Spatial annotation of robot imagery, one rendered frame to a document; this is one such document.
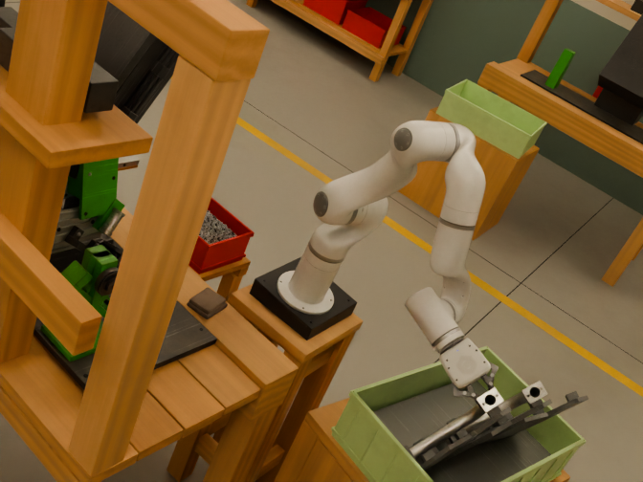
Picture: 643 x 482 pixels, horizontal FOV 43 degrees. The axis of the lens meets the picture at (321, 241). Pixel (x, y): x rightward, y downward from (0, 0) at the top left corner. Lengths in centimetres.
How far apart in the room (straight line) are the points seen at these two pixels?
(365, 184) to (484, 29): 536
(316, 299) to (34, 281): 104
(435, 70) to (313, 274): 541
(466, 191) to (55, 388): 109
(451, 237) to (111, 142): 84
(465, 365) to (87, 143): 105
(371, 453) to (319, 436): 19
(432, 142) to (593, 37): 524
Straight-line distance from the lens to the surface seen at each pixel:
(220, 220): 284
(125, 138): 174
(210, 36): 132
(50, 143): 166
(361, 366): 392
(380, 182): 220
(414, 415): 245
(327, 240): 240
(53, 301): 172
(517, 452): 255
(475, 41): 755
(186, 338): 227
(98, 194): 230
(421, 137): 203
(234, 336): 233
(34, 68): 171
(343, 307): 261
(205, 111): 135
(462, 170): 199
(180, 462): 306
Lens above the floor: 236
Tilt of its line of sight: 30 degrees down
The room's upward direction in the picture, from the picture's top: 23 degrees clockwise
